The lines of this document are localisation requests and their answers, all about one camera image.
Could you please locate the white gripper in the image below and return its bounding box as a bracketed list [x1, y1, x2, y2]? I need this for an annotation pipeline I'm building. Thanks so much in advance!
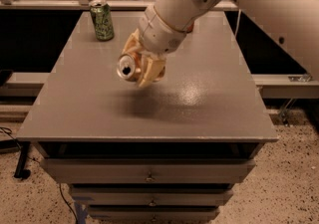
[122, 5, 186, 88]

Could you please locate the orange soda can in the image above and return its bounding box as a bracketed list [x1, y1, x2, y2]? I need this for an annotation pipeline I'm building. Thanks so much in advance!
[117, 52, 142, 82]

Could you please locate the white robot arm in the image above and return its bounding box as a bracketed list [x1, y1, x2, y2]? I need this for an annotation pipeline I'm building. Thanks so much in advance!
[117, 0, 319, 88]

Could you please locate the red soda can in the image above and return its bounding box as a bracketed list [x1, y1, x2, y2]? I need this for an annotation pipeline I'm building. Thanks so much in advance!
[186, 23, 194, 33]

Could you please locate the green soda can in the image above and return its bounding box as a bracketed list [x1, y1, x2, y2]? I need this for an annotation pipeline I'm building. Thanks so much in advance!
[90, 0, 115, 41]

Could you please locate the grey drawer cabinet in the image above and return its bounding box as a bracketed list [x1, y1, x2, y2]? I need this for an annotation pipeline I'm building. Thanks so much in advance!
[16, 10, 279, 224]

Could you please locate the top grey drawer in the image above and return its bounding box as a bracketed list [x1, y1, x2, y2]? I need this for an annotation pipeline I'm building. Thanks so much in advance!
[41, 158, 255, 184]

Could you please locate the grey drawer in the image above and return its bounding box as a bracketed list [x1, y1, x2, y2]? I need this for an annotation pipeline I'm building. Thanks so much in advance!
[70, 186, 233, 206]
[88, 206, 219, 221]
[41, 158, 255, 184]

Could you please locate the middle grey drawer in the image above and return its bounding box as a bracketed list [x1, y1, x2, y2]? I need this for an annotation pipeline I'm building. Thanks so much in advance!
[70, 186, 233, 206]

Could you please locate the bottom grey drawer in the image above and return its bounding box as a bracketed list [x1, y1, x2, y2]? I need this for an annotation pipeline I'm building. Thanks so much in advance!
[88, 206, 219, 221]

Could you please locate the black stand leg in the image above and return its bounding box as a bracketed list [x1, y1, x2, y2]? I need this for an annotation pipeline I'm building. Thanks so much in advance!
[14, 141, 31, 179]

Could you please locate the white cable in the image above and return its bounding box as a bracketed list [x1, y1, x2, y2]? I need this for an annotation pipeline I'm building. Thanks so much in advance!
[233, 10, 242, 39]

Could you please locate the black cable on floor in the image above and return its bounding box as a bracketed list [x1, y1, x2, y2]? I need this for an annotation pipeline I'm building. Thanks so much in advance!
[0, 126, 79, 224]

